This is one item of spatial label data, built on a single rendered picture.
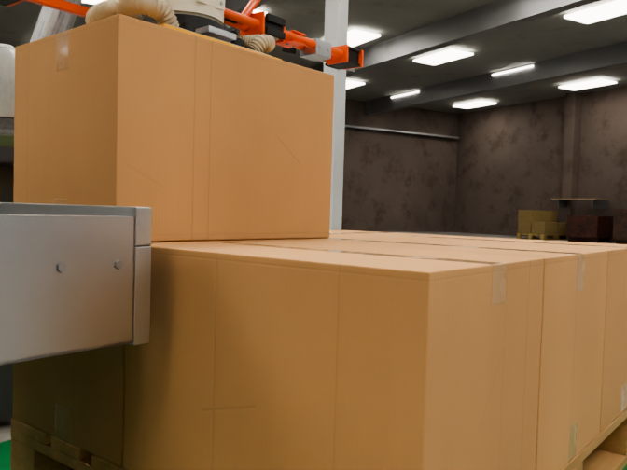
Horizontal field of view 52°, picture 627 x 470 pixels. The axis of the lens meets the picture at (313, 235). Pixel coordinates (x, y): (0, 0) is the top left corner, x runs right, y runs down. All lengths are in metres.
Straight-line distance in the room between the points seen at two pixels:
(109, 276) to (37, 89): 0.59
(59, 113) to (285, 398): 0.74
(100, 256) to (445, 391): 0.51
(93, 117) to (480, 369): 0.80
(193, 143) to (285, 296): 0.48
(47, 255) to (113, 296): 0.12
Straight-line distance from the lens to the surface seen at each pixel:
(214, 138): 1.32
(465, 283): 0.86
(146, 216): 1.01
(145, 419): 1.18
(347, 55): 1.94
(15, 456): 1.59
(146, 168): 1.22
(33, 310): 0.93
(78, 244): 0.95
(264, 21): 1.68
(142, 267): 1.01
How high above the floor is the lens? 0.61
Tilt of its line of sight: 2 degrees down
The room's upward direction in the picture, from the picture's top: 2 degrees clockwise
